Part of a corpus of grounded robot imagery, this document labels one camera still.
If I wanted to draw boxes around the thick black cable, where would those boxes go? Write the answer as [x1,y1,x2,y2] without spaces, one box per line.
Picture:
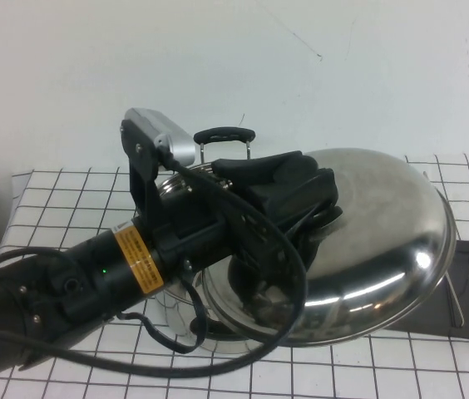
[0,139,309,380]

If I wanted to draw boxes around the stainless steel pot black handles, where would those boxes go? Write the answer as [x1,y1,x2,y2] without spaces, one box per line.
[153,126,289,355]

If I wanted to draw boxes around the white black grid tablecloth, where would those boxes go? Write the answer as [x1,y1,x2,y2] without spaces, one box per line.
[0,151,469,399]

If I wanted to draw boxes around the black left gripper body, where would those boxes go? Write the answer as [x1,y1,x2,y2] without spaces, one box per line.
[153,186,302,292]

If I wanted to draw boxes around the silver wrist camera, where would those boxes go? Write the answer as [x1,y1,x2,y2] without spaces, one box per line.
[128,106,197,166]

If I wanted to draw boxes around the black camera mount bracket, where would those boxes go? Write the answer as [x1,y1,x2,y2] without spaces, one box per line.
[120,118,167,217]

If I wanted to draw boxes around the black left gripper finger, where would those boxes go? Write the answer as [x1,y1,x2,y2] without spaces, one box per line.
[211,150,323,188]
[250,168,343,234]

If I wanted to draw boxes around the steel pot lid black knob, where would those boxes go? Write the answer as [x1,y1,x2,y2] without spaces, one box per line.
[200,145,457,346]

